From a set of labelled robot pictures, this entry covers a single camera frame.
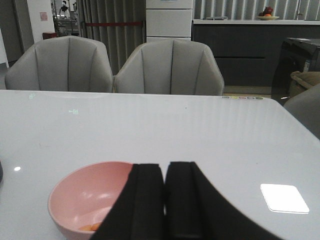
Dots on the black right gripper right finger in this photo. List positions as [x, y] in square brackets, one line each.
[195, 210]

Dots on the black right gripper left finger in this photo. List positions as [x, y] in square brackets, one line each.
[138, 213]

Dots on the orange ham slices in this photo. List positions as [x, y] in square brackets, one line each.
[90, 227]

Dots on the pink bowl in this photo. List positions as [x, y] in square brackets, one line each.
[85, 196]

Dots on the right grey upholstered chair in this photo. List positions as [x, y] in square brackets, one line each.
[170, 67]

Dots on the grey upholstered chair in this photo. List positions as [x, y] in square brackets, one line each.
[170, 67]
[67, 64]

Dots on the dark blue saucepan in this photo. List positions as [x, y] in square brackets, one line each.
[1, 172]

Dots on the left grey upholstered chair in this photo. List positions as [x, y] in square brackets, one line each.
[67, 64]

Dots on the tan cushion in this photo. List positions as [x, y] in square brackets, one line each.
[302, 81]

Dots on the dark grey counter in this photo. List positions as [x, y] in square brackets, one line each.
[247, 52]

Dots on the red barrier belt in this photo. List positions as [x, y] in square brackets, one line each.
[113, 24]

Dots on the white drawer cabinet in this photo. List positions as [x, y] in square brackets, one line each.
[168, 19]

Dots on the red waste bin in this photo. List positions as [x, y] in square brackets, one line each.
[49, 35]

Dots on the fruit plate on counter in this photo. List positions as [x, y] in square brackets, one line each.
[267, 14]

